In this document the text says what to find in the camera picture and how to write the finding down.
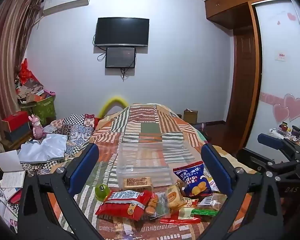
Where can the checkered patchwork quilt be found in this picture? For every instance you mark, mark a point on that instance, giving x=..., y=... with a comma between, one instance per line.
x=75, y=127

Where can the white air conditioner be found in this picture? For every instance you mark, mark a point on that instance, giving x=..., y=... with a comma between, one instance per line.
x=65, y=5

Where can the pile of cartons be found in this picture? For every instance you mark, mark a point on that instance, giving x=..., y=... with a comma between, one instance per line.
x=30, y=91

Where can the small black monitor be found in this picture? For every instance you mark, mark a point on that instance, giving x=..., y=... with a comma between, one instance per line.
x=120, y=57

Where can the green jelly cup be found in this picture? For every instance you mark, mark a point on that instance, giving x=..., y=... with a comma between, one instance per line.
x=102, y=192

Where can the red plastic bag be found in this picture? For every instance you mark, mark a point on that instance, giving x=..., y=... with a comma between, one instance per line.
x=27, y=73

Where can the brown cake packet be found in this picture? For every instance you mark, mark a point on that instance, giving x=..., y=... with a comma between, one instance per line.
x=137, y=183

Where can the yellow foam tube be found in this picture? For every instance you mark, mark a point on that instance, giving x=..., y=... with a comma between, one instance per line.
x=113, y=100

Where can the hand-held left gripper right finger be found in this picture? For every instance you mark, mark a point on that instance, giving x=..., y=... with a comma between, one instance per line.
x=216, y=171

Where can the white paper sheet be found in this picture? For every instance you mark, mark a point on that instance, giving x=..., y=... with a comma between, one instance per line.
x=7, y=161

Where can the white cloth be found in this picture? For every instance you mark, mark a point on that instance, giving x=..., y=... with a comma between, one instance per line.
x=45, y=148

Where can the cream biscuit packet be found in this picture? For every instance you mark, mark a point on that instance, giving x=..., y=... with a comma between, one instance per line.
x=174, y=197

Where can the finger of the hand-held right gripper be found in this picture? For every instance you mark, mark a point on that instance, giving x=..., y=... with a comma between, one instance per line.
x=270, y=141
x=252, y=161

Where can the clear plastic storage box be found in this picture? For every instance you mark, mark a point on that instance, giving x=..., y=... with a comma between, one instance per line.
x=143, y=160

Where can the cardboard box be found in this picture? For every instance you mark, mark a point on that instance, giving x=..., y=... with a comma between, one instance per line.
x=190, y=117

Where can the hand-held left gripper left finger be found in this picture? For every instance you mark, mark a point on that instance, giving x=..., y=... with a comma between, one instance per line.
x=83, y=166

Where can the striped curtain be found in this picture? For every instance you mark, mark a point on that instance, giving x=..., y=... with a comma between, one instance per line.
x=7, y=62

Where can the group of small jars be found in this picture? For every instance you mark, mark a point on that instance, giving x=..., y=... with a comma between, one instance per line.
x=287, y=131

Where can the red and green snack wrapper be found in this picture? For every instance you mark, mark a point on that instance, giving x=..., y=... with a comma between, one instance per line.
x=182, y=217

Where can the red box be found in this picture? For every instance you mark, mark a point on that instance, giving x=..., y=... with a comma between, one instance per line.
x=15, y=120

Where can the wooden wardrobe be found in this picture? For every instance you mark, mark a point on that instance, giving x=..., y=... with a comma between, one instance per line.
x=242, y=80

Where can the black wall television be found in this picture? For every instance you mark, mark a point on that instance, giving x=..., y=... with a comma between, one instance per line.
x=122, y=32

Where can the white sliding door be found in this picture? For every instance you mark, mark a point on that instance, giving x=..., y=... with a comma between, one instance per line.
x=275, y=80

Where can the red snack packet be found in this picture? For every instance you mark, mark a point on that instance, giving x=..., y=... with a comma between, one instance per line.
x=125, y=203

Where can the grey box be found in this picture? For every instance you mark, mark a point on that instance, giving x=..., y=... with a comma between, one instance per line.
x=18, y=133

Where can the pink toy figure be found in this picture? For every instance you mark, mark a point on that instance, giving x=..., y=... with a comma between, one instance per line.
x=37, y=128

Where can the clear packet of orange snacks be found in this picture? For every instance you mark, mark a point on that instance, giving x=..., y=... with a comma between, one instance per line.
x=156, y=205

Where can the green patterned box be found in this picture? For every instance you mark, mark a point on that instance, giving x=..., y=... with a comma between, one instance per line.
x=45, y=110

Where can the clear packet of brown nuts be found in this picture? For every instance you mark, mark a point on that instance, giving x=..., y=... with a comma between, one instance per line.
x=213, y=202

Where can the open notebook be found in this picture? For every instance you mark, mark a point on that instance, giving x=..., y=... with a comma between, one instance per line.
x=13, y=180

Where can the blue snack packet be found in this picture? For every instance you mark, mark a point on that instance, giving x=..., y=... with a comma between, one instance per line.
x=193, y=182

